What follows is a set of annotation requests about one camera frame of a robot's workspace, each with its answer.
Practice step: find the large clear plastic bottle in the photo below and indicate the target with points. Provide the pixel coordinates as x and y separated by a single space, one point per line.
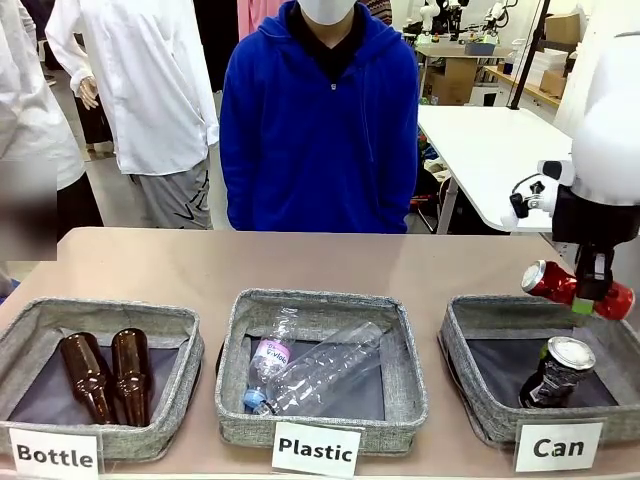
330 365

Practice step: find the white Bottle label card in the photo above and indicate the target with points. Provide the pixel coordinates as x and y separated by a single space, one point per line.
55 455

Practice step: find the white face mask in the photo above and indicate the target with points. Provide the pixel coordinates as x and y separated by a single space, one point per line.
327 10

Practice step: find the white background table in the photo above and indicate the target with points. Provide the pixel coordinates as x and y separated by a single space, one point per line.
495 145

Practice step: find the large cardboard box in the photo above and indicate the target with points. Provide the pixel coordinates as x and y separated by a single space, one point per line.
452 82

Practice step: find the pink hanging garment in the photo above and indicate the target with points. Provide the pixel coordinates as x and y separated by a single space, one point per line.
247 17

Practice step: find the blue plastic bin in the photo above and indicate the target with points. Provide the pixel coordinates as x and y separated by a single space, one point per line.
479 48

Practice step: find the crushed black can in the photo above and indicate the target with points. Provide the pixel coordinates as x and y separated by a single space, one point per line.
555 380

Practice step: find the grey sweatpants with print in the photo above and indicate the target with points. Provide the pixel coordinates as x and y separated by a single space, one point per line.
175 200

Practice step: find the person in blue hoodie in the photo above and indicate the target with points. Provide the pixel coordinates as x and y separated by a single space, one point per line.
320 150

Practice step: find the grey fabric basket labelled Bottle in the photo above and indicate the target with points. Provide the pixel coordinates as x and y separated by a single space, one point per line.
30 325

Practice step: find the white Plastic label card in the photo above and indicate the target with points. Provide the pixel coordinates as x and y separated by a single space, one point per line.
316 450

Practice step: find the mannequin in white shirt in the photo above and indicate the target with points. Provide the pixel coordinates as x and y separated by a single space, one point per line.
150 90

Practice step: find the black slanted pole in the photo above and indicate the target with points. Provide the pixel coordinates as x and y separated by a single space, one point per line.
527 55

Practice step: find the small bottle with pink label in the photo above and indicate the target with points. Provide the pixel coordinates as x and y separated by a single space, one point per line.
272 355

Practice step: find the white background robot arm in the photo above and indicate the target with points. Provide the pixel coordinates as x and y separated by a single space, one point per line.
440 15

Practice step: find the brown glass beer bottle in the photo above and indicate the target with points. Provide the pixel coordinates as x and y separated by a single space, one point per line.
131 370
87 370

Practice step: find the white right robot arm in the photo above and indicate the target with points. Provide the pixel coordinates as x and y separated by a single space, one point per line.
610 125

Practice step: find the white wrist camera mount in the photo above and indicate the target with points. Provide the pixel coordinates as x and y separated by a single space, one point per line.
552 195

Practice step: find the crushed red soda can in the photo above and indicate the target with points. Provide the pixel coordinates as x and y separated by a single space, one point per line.
552 285

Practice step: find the wooden workbench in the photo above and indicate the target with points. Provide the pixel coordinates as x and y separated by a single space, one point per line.
525 85

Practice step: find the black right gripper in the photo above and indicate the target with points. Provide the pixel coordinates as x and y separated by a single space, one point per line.
595 222

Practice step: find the white Can label card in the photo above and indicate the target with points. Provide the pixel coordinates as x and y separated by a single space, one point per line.
559 446

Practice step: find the grey fabric basket labelled Plastic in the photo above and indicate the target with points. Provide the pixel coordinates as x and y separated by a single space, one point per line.
310 300

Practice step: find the grey fabric basket labelled Can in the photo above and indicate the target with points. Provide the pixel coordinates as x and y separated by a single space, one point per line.
500 415

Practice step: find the small cardboard box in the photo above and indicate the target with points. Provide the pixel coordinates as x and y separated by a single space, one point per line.
562 30

